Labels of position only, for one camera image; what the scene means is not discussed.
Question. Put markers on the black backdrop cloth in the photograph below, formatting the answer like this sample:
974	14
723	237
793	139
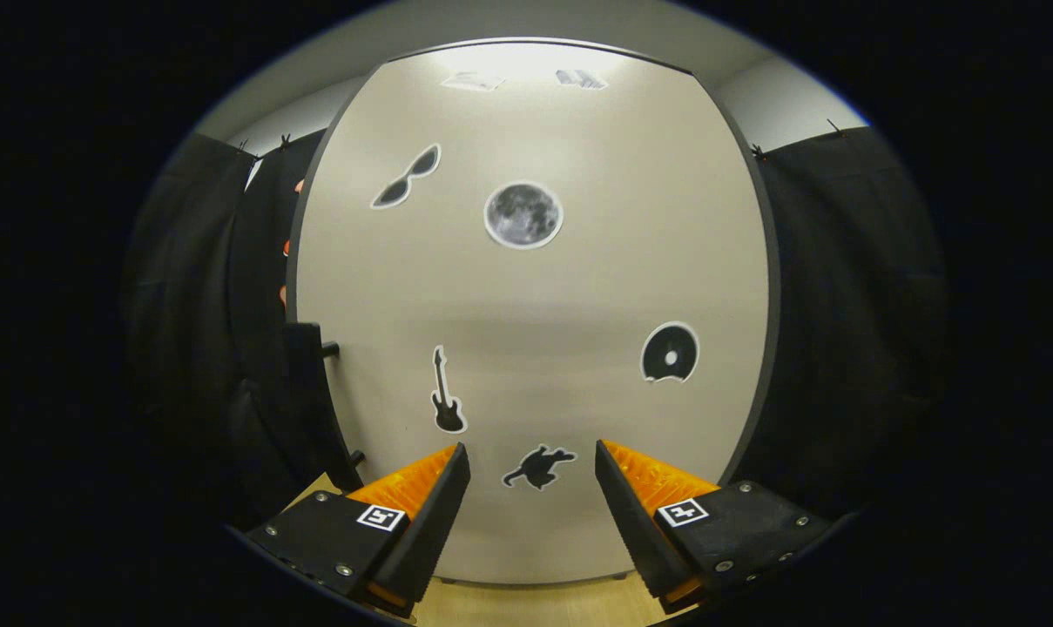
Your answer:
857	331

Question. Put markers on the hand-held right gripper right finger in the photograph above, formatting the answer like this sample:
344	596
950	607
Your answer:
635	531

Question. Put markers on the grey cabinet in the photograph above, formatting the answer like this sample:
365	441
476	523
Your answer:
774	287

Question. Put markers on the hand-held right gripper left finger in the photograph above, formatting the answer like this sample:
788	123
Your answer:
430	527

